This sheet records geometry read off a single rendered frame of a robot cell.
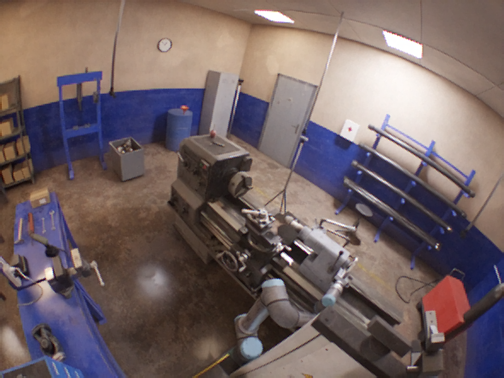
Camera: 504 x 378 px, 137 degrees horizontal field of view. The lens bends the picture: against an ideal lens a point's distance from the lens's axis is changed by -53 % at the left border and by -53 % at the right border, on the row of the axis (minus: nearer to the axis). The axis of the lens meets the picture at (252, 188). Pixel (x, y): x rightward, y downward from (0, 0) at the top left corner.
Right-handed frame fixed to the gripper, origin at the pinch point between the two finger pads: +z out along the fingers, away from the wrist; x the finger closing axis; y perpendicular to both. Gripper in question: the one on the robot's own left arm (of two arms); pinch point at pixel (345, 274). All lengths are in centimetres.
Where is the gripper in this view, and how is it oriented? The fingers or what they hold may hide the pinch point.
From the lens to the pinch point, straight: 173.1
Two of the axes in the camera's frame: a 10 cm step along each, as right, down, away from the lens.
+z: 6.7, -2.7, 6.9
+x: -7.0, -5.3, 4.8
